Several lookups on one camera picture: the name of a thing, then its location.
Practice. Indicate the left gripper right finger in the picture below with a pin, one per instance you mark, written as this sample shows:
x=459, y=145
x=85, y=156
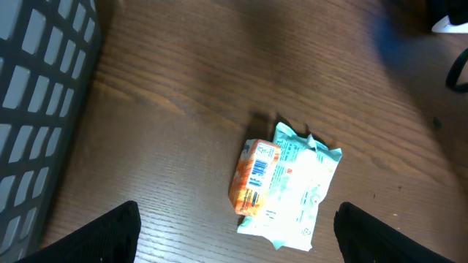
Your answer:
x=364, y=238

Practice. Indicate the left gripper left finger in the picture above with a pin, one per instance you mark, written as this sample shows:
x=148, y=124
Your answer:
x=111, y=238

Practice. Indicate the light green wipes pack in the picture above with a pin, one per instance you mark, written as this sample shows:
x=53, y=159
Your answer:
x=300, y=182

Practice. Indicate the orange tissue pack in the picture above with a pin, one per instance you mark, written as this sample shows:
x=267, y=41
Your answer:
x=253, y=175

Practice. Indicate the white barcode scanner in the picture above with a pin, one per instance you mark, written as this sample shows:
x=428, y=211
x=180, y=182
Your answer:
x=444, y=26

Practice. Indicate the grey plastic mesh basket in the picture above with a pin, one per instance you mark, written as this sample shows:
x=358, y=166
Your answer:
x=48, y=52

